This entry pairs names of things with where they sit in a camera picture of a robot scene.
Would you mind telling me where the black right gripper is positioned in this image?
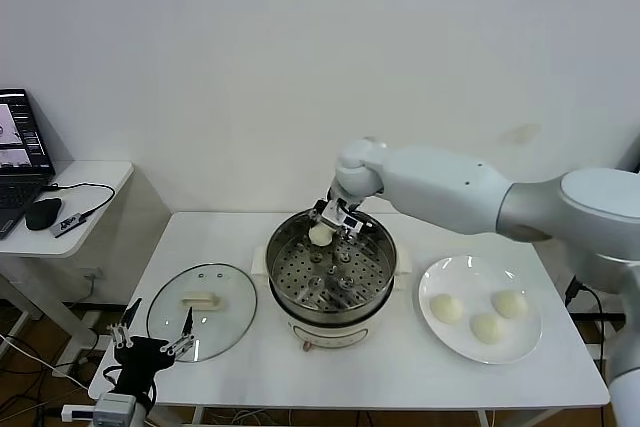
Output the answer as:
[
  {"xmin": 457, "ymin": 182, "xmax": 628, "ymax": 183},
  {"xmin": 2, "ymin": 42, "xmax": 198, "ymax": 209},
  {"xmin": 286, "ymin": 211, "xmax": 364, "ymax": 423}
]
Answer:
[{"xmin": 308, "ymin": 189, "xmax": 374, "ymax": 253}]

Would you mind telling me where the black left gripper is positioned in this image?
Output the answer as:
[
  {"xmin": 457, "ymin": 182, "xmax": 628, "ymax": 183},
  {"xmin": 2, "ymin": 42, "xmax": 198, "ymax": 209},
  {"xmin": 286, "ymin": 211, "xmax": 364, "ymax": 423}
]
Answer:
[{"xmin": 108, "ymin": 297, "xmax": 197, "ymax": 401}]

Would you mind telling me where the white steamed baozi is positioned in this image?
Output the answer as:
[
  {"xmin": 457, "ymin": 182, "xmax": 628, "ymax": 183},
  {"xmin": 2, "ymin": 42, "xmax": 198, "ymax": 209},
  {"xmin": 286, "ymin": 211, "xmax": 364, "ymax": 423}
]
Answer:
[
  {"xmin": 490, "ymin": 290, "xmax": 529, "ymax": 320},
  {"xmin": 308, "ymin": 224, "xmax": 334, "ymax": 247},
  {"xmin": 470, "ymin": 313, "xmax": 507, "ymax": 346},
  {"xmin": 429, "ymin": 294, "xmax": 465, "ymax": 324}
]

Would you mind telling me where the glass lid with cream handle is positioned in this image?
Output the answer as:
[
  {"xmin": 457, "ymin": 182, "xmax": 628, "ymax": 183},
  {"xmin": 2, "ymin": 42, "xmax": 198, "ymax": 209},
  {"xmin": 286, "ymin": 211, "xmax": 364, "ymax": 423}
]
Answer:
[{"xmin": 146, "ymin": 262, "xmax": 259, "ymax": 363}]

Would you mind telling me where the stainless steel steamer basket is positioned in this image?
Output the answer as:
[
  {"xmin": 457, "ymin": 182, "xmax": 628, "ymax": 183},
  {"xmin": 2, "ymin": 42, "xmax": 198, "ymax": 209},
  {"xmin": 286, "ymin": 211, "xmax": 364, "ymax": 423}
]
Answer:
[{"xmin": 251, "ymin": 210, "xmax": 414, "ymax": 316}]

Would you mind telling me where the small black silver drive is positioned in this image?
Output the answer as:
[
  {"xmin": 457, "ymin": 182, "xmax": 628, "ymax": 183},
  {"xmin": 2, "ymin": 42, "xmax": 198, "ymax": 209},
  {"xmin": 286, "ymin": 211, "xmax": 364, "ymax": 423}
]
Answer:
[{"xmin": 51, "ymin": 212, "xmax": 85, "ymax": 239}]

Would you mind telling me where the black computer mouse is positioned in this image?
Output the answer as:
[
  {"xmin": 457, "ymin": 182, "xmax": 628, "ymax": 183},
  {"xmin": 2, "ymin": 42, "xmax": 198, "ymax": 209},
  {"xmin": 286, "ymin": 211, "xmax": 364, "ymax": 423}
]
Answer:
[{"xmin": 25, "ymin": 198, "xmax": 65, "ymax": 231}]

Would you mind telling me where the white round plate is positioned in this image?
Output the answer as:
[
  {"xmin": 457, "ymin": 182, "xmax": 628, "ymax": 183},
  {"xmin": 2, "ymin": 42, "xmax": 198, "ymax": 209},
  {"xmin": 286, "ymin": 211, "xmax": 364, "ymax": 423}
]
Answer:
[{"xmin": 417, "ymin": 256, "xmax": 543, "ymax": 366}]

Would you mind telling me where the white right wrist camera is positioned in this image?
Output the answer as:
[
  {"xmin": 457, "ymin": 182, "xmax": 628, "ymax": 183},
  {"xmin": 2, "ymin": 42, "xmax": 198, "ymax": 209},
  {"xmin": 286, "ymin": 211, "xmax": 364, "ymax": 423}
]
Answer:
[{"xmin": 319, "ymin": 202, "xmax": 365, "ymax": 234}]

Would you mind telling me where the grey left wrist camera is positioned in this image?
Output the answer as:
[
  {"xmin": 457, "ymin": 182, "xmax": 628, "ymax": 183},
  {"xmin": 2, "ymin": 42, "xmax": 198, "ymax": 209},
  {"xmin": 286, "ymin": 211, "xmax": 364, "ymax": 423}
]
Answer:
[{"xmin": 93, "ymin": 393, "xmax": 140, "ymax": 427}]

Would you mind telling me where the white cable connector box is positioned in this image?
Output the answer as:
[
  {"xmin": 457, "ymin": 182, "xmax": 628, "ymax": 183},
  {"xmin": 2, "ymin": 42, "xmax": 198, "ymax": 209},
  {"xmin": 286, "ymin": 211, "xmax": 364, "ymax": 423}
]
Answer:
[{"xmin": 60, "ymin": 404, "xmax": 97, "ymax": 423}]

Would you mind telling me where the thin black desk cable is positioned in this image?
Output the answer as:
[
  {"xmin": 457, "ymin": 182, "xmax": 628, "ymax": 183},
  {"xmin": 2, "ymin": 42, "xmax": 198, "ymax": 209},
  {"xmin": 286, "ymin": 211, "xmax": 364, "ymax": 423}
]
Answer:
[{"xmin": 42, "ymin": 182, "xmax": 116, "ymax": 220}]

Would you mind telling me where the black cable with adapter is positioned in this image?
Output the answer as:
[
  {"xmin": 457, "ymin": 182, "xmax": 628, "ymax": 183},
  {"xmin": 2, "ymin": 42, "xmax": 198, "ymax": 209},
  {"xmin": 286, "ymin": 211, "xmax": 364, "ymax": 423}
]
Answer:
[{"xmin": 564, "ymin": 276, "xmax": 609, "ymax": 363}]

